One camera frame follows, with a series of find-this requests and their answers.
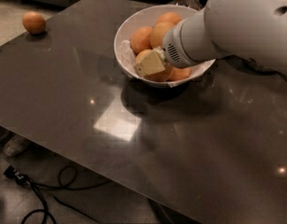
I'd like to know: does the orange on table corner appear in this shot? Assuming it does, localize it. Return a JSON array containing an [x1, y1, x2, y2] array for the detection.
[[22, 11, 46, 35]]

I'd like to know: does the left orange in bowl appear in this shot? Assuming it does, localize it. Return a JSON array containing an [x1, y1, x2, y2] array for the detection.
[[130, 26, 153, 54]]

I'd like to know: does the front right orange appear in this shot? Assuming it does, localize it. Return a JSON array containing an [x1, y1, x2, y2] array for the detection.
[[169, 67, 191, 81]]

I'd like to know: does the white paper bowl liner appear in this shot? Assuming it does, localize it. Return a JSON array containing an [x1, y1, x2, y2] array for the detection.
[[115, 40, 214, 88]]

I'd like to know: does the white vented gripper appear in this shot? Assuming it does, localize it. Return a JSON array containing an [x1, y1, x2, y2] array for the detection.
[[134, 25, 198, 77]]

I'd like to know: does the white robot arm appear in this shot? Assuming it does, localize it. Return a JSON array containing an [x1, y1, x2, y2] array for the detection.
[[135, 0, 287, 77]]

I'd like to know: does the black cable on floor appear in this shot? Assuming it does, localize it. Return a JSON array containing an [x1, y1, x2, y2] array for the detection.
[[3, 164, 112, 224]]

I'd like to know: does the glass jar with grains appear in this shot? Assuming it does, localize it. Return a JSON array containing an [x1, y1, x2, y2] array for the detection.
[[243, 60, 276, 75]]

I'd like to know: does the white object under table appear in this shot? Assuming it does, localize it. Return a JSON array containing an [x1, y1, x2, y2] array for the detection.
[[4, 135, 31, 157]]

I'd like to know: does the orange in bowl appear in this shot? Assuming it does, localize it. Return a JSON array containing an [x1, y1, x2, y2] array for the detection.
[[156, 12, 182, 24], [130, 26, 153, 54]]

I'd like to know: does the white bowl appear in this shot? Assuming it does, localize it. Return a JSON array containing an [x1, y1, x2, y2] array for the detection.
[[113, 4, 216, 89]]

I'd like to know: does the top centre orange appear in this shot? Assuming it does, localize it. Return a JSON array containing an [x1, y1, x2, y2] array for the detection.
[[150, 21, 175, 49]]

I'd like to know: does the front large orange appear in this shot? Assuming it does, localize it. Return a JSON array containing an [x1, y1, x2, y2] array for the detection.
[[142, 60, 173, 82]]

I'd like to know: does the back orange in bowl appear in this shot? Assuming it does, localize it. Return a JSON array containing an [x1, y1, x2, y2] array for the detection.
[[156, 12, 182, 24]]

